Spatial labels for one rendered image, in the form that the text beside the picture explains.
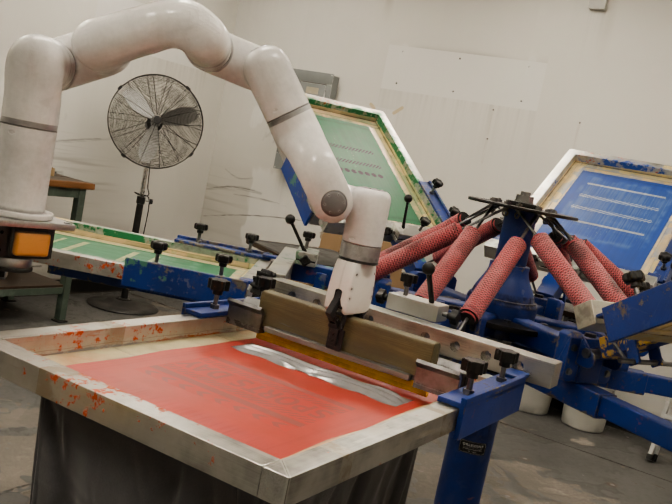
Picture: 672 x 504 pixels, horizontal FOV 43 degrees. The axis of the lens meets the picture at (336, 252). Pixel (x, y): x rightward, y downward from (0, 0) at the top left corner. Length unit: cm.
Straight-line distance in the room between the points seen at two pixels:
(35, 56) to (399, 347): 80
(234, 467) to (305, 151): 65
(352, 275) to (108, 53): 57
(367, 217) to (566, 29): 447
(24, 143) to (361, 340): 68
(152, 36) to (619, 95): 448
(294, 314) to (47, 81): 61
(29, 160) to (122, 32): 27
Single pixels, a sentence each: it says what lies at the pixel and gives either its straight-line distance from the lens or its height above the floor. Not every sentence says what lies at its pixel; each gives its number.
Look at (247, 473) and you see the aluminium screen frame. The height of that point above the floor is 97.
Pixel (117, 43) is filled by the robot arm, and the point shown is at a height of 146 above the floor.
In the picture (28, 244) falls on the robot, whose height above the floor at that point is 110.
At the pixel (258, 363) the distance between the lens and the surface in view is 154.
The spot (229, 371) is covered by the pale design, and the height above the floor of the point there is 96.
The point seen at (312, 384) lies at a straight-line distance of 148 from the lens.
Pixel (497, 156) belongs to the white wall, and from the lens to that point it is 590.
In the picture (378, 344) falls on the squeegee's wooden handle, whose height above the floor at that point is 103.
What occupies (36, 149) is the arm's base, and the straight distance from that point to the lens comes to 154.
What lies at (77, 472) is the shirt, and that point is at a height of 82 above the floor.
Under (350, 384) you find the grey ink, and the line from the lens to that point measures 150.
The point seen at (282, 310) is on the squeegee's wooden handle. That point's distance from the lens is 165.
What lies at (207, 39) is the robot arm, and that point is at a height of 150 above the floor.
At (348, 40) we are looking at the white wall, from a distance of 655.
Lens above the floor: 135
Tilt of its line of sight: 7 degrees down
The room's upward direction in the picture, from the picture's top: 11 degrees clockwise
